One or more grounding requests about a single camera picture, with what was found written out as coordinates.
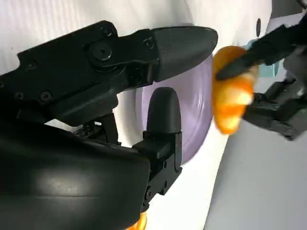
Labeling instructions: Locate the lilac plate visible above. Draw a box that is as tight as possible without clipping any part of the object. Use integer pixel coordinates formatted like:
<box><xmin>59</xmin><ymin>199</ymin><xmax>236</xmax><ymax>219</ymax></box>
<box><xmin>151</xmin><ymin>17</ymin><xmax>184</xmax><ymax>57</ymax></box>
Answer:
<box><xmin>134</xmin><ymin>23</ymin><xmax>217</xmax><ymax>169</ymax></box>

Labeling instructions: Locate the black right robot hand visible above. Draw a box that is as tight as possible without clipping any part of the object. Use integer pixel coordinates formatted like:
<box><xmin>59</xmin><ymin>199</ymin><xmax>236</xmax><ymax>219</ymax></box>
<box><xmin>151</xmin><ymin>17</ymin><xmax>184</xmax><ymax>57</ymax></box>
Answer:
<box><xmin>0</xmin><ymin>21</ymin><xmax>219</xmax><ymax>230</ymax></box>

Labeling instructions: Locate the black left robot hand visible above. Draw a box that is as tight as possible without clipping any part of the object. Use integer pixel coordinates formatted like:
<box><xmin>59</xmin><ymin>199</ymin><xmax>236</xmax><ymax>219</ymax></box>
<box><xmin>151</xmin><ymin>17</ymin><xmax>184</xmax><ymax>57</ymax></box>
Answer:
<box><xmin>215</xmin><ymin>18</ymin><xmax>307</xmax><ymax>142</ymax></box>

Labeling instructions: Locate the orange and white bread roll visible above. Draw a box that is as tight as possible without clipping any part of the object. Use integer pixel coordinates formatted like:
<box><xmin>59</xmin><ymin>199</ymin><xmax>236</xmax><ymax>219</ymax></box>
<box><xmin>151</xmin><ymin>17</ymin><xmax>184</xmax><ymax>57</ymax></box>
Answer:
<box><xmin>130</xmin><ymin>211</ymin><xmax>147</xmax><ymax>230</ymax></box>
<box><xmin>212</xmin><ymin>45</ymin><xmax>260</xmax><ymax>135</ymax></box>

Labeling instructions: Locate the pale green mug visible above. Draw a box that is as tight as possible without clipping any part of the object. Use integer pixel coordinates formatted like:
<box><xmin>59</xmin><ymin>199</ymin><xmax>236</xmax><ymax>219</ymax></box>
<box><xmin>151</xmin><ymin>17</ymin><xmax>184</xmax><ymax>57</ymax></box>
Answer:
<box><xmin>246</xmin><ymin>39</ymin><xmax>280</xmax><ymax>79</ymax></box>

